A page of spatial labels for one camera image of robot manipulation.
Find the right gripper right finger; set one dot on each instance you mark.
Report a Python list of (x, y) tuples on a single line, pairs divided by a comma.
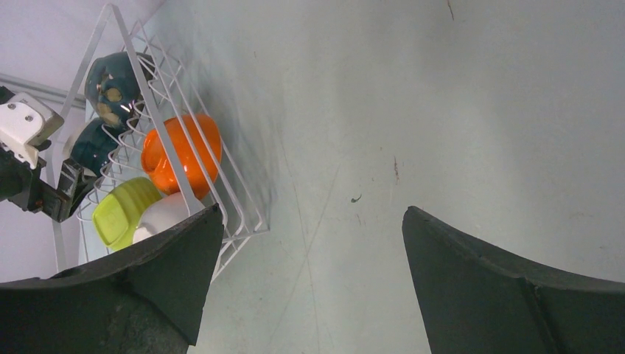
[(475, 297)]

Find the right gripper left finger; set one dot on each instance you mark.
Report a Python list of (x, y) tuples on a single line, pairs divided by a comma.
[(147, 298)]

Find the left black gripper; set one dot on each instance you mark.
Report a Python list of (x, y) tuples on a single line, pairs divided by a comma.
[(23, 186)]

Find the teal bowl white dots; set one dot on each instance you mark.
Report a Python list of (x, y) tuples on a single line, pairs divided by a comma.
[(90, 145)]

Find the lime green square bowl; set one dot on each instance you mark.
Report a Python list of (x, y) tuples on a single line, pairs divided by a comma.
[(119, 212)]

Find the dark blue floral bowl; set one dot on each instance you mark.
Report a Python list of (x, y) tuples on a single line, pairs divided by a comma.
[(112, 89)]

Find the plain white bowl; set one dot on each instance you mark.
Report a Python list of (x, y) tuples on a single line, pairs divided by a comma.
[(162, 215)]

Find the orange bowl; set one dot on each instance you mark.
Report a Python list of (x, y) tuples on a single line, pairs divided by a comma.
[(205, 138)]

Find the aluminium frame rail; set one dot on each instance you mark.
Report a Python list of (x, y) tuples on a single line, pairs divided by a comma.
[(26, 91)]

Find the white wire dish rack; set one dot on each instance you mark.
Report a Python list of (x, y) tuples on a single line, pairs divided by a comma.
[(170, 85)]

